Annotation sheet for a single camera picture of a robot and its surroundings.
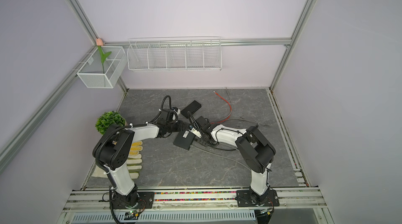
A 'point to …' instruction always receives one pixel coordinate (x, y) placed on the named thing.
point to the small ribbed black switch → (192, 108)
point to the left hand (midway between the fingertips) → (186, 126)
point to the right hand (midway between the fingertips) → (205, 136)
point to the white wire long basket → (201, 54)
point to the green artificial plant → (108, 119)
